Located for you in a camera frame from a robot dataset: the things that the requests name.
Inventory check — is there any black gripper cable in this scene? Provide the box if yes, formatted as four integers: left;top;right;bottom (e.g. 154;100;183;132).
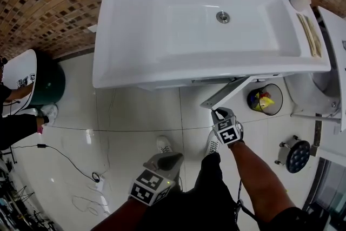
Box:
234;177;261;223

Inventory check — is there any white toilet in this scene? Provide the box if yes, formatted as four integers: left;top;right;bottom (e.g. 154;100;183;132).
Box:
283;69;342;120

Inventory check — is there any chrome sink drain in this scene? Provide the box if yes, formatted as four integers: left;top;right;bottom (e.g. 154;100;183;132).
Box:
216;10;231;24

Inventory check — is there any white power strip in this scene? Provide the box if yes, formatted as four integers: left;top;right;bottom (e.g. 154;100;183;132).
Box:
94;174;107;192

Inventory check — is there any person's white right shoe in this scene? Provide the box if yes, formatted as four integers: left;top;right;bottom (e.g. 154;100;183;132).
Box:
205;129;223;155

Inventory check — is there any beige comb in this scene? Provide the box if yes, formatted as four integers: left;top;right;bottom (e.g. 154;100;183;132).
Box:
303;14;323;58
296;12;317;57

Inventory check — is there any white shelf board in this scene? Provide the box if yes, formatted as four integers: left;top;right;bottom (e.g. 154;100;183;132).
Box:
317;5;346;133

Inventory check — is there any green bathtub base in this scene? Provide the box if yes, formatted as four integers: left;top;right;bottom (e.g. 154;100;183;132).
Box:
28;49;66;107

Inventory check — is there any person's right forearm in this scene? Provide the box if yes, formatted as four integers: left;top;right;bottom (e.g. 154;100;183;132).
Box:
228;140;298;222

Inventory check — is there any glass door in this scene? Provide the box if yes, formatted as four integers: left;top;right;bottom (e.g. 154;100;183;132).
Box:
302;156;346;227

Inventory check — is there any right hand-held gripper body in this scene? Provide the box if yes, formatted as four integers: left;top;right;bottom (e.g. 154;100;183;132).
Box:
210;107;242;146

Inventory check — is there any person's black clothing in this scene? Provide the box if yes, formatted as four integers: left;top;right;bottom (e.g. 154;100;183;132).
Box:
139;152;332;231

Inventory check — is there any white cabinet door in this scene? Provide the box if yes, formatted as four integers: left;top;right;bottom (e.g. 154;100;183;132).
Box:
199;76;252;111

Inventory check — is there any white ceramic sink basin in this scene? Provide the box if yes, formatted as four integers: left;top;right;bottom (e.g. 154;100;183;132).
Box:
91;0;332;89

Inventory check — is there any person's white shoe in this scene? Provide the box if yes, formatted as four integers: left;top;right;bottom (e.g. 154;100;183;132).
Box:
156;135;174;155
39;103;59;124
205;129;223;155

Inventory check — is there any black floor cable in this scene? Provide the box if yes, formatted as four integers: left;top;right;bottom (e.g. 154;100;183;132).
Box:
10;144;101;183

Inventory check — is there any person's left forearm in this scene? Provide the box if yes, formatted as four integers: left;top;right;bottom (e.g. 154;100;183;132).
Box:
90;196;148;231

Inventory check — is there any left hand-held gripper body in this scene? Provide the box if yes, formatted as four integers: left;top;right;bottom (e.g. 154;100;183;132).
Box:
129;151;185;207

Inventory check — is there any white cup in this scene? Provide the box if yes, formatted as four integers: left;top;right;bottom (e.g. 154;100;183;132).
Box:
290;0;312;12

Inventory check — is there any yellow packet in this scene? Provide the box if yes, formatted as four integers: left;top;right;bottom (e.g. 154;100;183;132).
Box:
257;95;275;110

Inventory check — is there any black wire waste bin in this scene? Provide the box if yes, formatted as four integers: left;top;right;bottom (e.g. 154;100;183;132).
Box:
246;83;284;117

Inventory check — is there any person's white left shoe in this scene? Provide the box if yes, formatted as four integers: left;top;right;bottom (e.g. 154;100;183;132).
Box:
156;135;174;155

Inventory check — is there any black round rolling stool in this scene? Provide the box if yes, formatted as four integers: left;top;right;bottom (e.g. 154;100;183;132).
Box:
274;135;311;174

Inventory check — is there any white floor cable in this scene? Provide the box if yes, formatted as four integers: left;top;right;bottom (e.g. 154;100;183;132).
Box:
44;88;214;216

